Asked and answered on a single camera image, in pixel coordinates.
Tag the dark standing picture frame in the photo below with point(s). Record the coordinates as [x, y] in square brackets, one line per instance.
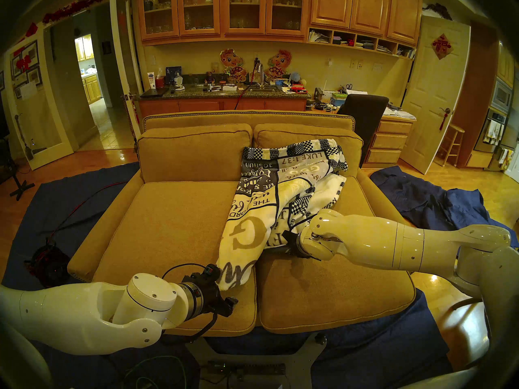
[173, 74]

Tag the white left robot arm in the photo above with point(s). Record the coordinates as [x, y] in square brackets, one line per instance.
[81, 315]

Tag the white glass french door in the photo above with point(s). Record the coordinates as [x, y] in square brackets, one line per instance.
[40, 129]

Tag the wooden wall cabinets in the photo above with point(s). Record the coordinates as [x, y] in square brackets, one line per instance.
[332, 7]

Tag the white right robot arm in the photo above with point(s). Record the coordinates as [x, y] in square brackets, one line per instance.
[385, 242]

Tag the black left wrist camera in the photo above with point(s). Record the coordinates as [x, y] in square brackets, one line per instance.
[211, 270]

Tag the white hanging towel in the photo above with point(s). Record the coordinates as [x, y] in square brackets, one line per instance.
[505, 158]
[492, 131]

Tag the mustard fabric loveseat sofa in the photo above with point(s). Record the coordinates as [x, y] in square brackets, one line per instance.
[182, 118]

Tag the granite top counter cabinet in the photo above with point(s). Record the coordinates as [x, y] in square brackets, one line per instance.
[202, 105]

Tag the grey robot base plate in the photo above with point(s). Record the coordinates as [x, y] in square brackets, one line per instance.
[300, 364]

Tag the red diamond door ornament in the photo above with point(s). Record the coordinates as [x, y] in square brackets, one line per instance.
[442, 46]

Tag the steel wall oven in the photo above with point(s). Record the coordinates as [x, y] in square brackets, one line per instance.
[502, 95]

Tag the white lotion bottle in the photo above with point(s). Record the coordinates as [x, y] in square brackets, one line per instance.
[151, 80]

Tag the large navy floor cloth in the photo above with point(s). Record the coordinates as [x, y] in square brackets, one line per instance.
[61, 206]

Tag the dark office chair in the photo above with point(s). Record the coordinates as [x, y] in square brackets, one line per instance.
[361, 112]

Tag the crumpled navy cloth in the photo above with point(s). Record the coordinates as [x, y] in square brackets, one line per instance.
[425, 197]

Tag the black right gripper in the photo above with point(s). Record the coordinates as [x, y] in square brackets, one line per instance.
[292, 246]

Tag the chrome sink faucet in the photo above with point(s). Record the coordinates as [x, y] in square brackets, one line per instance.
[260, 74]

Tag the wooden stool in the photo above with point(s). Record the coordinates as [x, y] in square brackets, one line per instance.
[456, 129]

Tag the white panel door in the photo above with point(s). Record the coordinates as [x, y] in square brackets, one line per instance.
[429, 80]

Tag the printed scripture fleece blanket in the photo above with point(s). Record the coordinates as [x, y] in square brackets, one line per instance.
[251, 230]

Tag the black floor stand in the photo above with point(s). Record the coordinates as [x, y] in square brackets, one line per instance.
[18, 187]

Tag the black power strip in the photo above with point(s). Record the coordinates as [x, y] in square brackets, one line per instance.
[251, 368]

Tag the wooden cubby shelf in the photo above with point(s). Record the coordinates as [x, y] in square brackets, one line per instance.
[367, 41]

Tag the small red box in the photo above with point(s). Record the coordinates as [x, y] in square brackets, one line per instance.
[160, 82]

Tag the mustard sofa seat cushion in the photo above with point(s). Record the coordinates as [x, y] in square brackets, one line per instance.
[162, 238]
[344, 295]

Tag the wooden desk with drawers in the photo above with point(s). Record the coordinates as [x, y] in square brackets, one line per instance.
[389, 143]

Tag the cartoon pig wall decoration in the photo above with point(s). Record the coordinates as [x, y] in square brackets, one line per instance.
[232, 62]
[279, 62]

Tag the mustard sofa back cushion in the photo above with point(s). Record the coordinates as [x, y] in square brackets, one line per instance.
[190, 153]
[284, 135]

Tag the red garland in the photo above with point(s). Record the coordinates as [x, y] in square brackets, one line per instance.
[77, 5]

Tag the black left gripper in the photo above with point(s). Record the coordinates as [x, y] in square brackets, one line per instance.
[209, 295]

